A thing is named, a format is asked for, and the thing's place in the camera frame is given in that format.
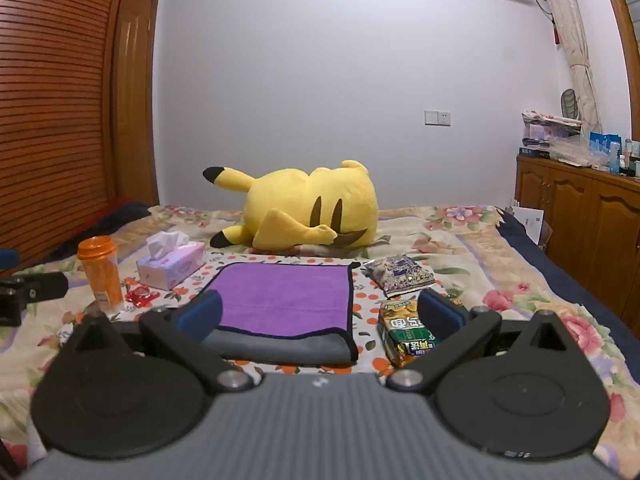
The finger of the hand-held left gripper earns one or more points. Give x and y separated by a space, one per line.
31 292

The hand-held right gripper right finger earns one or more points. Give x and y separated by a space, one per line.
436 316

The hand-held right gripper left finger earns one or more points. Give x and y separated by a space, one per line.
200 314

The purple and grey towel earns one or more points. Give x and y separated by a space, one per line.
282 310

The green snack packet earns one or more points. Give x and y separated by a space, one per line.
402 332

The pink tissue box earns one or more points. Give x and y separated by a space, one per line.
172 266

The purple snack packet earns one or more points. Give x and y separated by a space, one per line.
400 272

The red candy wrapper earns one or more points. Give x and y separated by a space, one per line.
138 296

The orange plastic bottle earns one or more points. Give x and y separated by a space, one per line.
101 273

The white paper sheet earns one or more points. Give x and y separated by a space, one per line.
529 223

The dark blue blanket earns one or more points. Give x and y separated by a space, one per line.
575 280

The yellow plush toy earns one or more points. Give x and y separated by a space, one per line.
305 208

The wooden cabinet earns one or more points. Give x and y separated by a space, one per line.
582 232

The wooden wardrobe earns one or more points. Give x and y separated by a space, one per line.
47 105

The wooden door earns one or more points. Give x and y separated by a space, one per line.
135 95

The clutter of bottles and boxes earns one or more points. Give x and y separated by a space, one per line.
580 142

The cream curtain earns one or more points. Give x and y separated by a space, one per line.
570 35

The white wall switch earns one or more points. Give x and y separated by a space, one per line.
437 117

